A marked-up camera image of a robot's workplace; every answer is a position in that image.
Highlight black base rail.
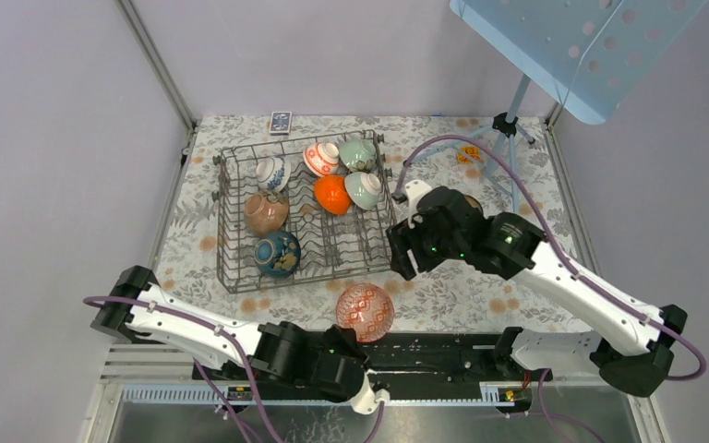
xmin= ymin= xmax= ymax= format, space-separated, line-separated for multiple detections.
xmin=192 ymin=327 xmax=555 ymax=405

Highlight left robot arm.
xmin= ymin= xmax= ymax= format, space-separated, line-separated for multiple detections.
xmin=84 ymin=266 xmax=390 ymax=414

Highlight white blue floral bowl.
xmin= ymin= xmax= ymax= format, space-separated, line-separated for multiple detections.
xmin=255 ymin=157 xmax=292 ymax=192

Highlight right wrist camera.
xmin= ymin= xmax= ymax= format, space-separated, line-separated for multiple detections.
xmin=391 ymin=180 xmax=433 ymax=229

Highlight purple cable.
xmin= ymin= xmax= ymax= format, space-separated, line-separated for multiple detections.
xmin=393 ymin=133 xmax=709 ymax=381
xmin=82 ymin=295 xmax=386 ymax=443

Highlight black patterned bowl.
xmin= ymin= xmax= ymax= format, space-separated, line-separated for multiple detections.
xmin=464 ymin=195 xmax=484 ymax=214

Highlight red white bowl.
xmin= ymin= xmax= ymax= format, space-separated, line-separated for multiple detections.
xmin=303 ymin=142 xmax=340 ymax=177

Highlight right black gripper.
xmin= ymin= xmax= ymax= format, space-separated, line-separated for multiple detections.
xmin=385 ymin=214 xmax=466 ymax=281

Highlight blue music stand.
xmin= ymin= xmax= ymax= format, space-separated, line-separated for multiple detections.
xmin=415 ymin=0 xmax=709 ymax=215

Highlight dark blue bowl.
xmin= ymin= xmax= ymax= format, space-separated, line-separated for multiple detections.
xmin=253 ymin=231 xmax=302 ymax=278

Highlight blue white zigzag bowl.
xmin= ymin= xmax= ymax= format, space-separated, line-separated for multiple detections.
xmin=335 ymin=283 xmax=395 ymax=343

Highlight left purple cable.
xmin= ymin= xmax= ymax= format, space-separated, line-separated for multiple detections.
xmin=82 ymin=295 xmax=386 ymax=443

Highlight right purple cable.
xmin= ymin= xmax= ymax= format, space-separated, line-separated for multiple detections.
xmin=393 ymin=133 xmax=709 ymax=381

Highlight grey wire dish rack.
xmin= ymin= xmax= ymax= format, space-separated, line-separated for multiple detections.
xmin=213 ymin=129 xmax=396 ymax=293

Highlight brown floral bowl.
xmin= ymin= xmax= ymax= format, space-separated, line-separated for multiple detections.
xmin=243 ymin=190 xmax=289 ymax=235

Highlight pale green bowl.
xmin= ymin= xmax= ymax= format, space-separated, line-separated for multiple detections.
xmin=339 ymin=138 xmax=377 ymax=173

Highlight orange bowl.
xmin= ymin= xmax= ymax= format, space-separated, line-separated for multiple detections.
xmin=314 ymin=175 xmax=353 ymax=215

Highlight green dotted white bowl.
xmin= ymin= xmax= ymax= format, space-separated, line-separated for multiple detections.
xmin=344 ymin=172 xmax=382 ymax=210

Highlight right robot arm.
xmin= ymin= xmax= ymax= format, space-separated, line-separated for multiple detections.
xmin=387 ymin=180 xmax=687 ymax=398

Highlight playing card box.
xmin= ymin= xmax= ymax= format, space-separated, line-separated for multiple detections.
xmin=269 ymin=111 xmax=293 ymax=136

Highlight orange butterfly toy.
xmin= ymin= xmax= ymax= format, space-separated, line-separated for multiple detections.
xmin=456 ymin=145 xmax=482 ymax=164

